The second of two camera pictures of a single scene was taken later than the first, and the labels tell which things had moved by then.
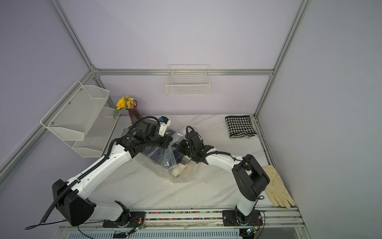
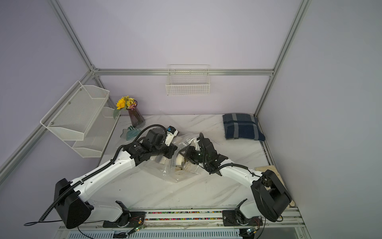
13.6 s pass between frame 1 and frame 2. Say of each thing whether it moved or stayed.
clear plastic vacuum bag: stayed
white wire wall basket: stayed
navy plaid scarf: moved
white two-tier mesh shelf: stayed
